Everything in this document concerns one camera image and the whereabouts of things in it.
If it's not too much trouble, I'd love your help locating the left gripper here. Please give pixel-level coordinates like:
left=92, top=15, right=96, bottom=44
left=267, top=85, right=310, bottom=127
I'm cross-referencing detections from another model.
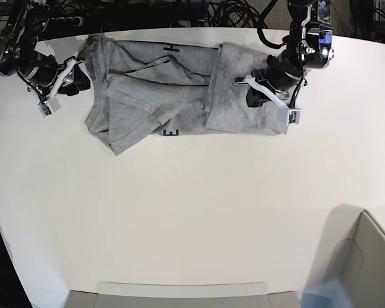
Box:
left=246, top=56, right=305, bottom=108

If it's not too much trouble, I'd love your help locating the black power strip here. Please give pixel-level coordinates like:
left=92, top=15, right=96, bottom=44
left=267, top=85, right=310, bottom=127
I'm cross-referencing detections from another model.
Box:
left=49, top=16, right=84, bottom=28

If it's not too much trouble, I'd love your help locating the grey T-shirt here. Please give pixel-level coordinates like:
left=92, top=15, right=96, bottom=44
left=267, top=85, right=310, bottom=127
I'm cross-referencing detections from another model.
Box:
left=80, top=36, right=287, bottom=155

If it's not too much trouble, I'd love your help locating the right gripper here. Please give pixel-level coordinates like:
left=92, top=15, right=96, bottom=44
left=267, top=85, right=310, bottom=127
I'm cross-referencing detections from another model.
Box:
left=25, top=56, right=91, bottom=96

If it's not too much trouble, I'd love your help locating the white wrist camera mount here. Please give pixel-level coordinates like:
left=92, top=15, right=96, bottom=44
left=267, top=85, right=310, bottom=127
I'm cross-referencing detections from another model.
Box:
left=24, top=52, right=90, bottom=117
left=235, top=75, right=301, bottom=126

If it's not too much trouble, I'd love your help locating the black cable bundle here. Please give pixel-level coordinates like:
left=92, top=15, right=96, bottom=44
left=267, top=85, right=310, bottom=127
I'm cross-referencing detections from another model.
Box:
left=166, top=0, right=385, bottom=39

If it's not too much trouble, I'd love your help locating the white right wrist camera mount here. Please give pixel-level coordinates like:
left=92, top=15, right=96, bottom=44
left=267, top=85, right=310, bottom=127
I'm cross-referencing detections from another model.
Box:
left=24, top=52, right=90, bottom=117

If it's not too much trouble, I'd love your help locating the grey bin right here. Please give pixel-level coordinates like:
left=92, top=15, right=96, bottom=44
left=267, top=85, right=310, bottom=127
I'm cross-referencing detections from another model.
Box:
left=300, top=205, right=385, bottom=307

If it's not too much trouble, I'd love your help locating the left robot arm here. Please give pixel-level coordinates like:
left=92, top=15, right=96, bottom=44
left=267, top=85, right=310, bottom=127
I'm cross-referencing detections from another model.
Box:
left=252, top=1, right=333, bottom=108

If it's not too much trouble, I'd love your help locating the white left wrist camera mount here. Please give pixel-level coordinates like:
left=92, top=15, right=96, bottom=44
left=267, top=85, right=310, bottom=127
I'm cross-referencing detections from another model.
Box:
left=235, top=75, right=301, bottom=126

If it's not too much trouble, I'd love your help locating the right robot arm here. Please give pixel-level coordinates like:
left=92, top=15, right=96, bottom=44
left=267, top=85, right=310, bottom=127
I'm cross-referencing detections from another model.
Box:
left=0, top=1, right=90, bottom=101

